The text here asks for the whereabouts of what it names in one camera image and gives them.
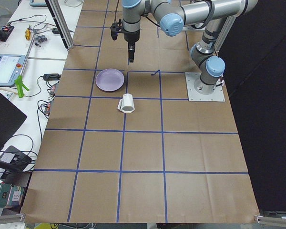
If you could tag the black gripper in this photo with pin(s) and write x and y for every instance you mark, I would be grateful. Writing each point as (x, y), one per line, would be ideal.
(131, 36)

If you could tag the white hexagonal cup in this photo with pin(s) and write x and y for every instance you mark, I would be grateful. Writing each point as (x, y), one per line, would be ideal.
(126, 104)

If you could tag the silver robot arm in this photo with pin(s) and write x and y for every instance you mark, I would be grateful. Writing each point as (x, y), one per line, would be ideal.
(210, 15)

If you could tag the purple plate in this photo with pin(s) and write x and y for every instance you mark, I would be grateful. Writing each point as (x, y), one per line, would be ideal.
(109, 80)

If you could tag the black power adapter far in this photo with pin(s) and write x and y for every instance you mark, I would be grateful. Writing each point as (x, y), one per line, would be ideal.
(55, 31)

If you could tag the black power adapter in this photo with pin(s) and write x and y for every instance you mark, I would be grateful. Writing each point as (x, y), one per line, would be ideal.
(51, 76)
(55, 31)

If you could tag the long metal rod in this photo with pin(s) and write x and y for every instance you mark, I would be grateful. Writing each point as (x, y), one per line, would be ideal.
(28, 52)

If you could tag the brown paper table cover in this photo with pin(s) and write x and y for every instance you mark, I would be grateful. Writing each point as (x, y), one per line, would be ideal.
(170, 160)

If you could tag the yellow tool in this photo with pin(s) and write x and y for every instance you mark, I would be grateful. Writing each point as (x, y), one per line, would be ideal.
(28, 34)

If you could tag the green plastic clamp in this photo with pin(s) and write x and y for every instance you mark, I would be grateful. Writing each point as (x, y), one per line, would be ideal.
(20, 86)

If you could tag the blue teach pendant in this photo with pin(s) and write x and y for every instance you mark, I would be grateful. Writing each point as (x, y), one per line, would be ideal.
(10, 68)

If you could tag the black monitor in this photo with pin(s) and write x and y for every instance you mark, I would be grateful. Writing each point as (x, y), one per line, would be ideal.
(11, 119)

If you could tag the black box device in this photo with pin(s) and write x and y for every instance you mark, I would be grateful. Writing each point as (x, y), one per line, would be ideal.
(14, 160)

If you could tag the green white machine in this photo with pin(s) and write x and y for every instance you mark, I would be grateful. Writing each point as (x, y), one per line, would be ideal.
(10, 195)

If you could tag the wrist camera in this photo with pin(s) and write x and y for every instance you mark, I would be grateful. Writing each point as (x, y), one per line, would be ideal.
(116, 28)

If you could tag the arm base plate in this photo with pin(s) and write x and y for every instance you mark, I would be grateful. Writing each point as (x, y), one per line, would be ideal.
(199, 92)

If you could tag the aluminium frame post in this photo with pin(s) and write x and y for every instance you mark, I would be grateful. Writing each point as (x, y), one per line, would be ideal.
(57, 15)

